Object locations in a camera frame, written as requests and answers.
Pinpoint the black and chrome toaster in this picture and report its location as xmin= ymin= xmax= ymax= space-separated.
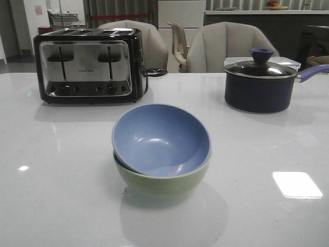
xmin=33 ymin=28 xmax=148 ymax=103

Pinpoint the beige armchair right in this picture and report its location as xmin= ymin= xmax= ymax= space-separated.
xmin=187 ymin=22 xmax=279 ymax=73

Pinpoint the dark blue saucepan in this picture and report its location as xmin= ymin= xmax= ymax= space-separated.
xmin=225 ymin=64 xmax=328 ymax=113

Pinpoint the glass pot lid blue knob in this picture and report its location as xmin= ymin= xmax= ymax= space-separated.
xmin=224 ymin=48 xmax=297 ymax=79

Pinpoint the beige armchair left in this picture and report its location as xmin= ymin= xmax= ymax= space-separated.
xmin=98 ymin=20 xmax=169 ymax=70

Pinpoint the white cabinet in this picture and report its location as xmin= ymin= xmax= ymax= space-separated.
xmin=158 ymin=1 xmax=206 ymax=73

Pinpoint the green bowl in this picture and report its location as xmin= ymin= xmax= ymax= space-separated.
xmin=113 ymin=152 xmax=211 ymax=198

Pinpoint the cream plastic chair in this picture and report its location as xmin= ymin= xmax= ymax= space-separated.
xmin=167 ymin=22 xmax=188 ymax=73

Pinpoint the fruit bowl on counter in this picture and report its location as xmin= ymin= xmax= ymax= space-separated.
xmin=265 ymin=0 xmax=288 ymax=10

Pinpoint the metal cart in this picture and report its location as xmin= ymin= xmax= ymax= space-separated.
xmin=46 ymin=1 xmax=79 ymax=29

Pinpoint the woven basket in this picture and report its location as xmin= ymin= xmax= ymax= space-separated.
xmin=306 ymin=55 xmax=329 ymax=68

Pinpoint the black toaster power cord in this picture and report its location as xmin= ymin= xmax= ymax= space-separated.
xmin=142 ymin=68 xmax=168 ymax=95

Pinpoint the blue bowl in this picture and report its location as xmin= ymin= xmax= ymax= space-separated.
xmin=112 ymin=103 xmax=211 ymax=177

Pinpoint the beige armchair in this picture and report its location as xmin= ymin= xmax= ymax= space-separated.
xmin=98 ymin=20 xmax=169 ymax=70
xmin=187 ymin=22 xmax=279 ymax=73

